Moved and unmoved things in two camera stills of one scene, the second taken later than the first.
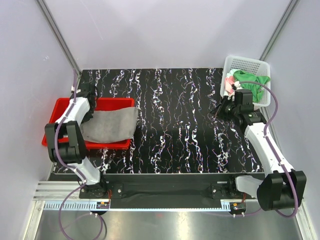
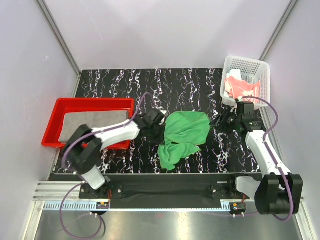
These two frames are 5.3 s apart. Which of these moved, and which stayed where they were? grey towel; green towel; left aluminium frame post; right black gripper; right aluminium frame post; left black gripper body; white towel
Moved: left black gripper body; right black gripper; green towel; grey towel
Stayed: white towel; left aluminium frame post; right aluminium frame post
